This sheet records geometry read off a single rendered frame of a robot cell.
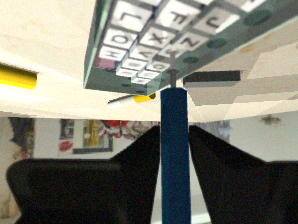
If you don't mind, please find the blue stylus with grey metal tip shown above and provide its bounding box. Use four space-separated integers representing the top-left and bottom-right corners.
160 69 192 224

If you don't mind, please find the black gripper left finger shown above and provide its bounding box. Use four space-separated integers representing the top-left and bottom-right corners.
6 126 160 224

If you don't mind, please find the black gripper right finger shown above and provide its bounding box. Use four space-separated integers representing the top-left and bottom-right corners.
188 125 298 224

